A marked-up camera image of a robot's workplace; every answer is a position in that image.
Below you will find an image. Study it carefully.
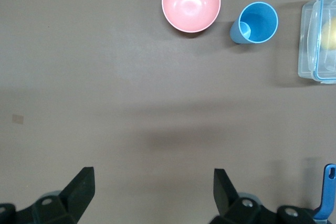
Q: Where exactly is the brown tape patch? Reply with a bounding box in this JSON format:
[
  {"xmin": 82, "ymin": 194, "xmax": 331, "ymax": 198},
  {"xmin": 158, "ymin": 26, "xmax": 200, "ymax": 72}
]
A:
[{"xmin": 12, "ymin": 113, "xmax": 25, "ymax": 125}]

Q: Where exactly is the black pot with blue handle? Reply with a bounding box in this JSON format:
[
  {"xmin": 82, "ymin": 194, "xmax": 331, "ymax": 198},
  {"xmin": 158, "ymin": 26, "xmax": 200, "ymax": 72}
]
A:
[{"xmin": 313, "ymin": 163, "xmax": 336, "ymax": 221}]

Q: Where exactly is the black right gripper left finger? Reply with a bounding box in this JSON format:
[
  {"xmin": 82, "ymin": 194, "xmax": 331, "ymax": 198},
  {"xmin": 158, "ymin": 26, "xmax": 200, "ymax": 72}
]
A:
[{"xmin": 0, "ymin": 166, "xmax": 96, "ymax": 224}]

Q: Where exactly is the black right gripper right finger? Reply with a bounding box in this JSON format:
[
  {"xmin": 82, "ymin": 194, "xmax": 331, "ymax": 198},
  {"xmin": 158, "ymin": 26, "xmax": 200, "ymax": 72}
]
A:
[{"xmin": 209, "ymin": 168, "xmax": 316, "ymax": 224}]

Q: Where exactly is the yellow food piece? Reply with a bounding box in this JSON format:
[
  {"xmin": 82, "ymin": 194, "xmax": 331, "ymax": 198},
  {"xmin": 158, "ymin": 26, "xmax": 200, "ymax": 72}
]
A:
[{"xmin": 321, "ymin": 20, "xmax": 336, "ymax": 50}]

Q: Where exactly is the pink bowl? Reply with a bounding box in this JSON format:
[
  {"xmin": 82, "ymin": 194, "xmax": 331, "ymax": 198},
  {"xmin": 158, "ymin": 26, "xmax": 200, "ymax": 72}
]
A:
[{"xmin": 161, "ymin": 0, "xmax": 222, "ymax": 34}]

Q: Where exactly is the clear plastic food container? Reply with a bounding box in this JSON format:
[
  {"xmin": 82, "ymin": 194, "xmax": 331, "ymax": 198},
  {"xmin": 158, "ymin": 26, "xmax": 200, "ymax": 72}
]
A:
[{"xmin": 298, "ymin": 0, "xmax": 336, "ymax": 85}]

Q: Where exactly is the blue plastic cup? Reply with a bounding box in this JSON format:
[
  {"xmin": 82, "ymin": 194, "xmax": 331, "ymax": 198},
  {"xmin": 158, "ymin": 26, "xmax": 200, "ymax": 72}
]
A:
[{"xmin": 229, "ymin": 1, "xmax": 279, "ymax": 45}]

